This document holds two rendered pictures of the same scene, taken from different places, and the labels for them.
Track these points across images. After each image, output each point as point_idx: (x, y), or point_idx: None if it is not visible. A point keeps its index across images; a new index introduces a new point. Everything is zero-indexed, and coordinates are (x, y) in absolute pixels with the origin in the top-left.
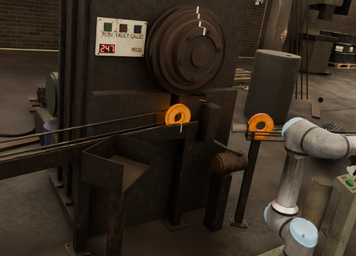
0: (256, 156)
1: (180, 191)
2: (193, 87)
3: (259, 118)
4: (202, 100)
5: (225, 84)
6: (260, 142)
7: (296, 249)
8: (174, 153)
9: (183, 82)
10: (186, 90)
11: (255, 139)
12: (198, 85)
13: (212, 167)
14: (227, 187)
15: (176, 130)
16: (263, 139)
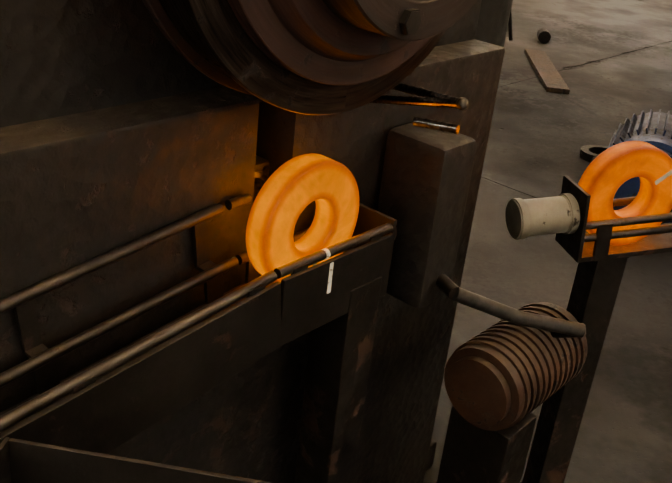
0: (607, 315)
1: None
2: (381, 67)
3: (629, 165)
4: (384, 118)
5: (454, 29)
6: (626, 262)
7: None
8: (282, 373)
9: (347, 46)
10: (350, 85)
11: (610, 251)
12: (405, 52)
13: (456, 404)
14: (517, 468)
15: (311, 289)
16: (639, 246)
